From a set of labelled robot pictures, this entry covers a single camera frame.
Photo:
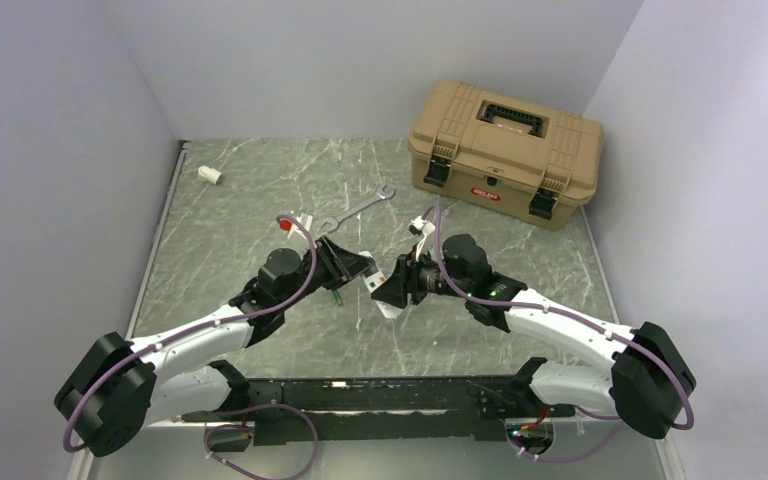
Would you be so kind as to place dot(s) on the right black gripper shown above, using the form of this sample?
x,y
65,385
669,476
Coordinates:
x,y
404,281

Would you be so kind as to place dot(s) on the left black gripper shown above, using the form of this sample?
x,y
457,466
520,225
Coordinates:
x,y
341,265

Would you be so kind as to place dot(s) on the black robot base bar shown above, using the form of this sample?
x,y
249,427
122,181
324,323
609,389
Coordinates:
x,y
475,407

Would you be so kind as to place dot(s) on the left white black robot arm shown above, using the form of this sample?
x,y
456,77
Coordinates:
x,y
121,386

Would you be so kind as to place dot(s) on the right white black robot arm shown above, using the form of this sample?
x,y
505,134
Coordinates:
x,y
635,374

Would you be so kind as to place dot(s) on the white remote battery cover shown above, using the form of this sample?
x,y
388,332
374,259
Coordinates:
x,y
209,175

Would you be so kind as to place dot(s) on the silver open-end wrench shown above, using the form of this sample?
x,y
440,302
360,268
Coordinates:
x,y
330,224

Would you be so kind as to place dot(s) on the tan plastic toolbox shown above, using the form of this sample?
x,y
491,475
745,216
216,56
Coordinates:
x,y
528,161

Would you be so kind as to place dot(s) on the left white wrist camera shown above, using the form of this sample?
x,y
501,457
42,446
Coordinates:
x,y
296,227

